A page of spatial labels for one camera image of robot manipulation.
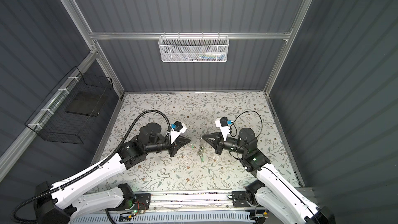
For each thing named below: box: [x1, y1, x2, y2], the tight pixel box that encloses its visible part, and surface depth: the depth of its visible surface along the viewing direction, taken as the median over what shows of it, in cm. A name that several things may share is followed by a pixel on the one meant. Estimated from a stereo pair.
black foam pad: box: [65, 90, 107, 117], surface depth 77 cm
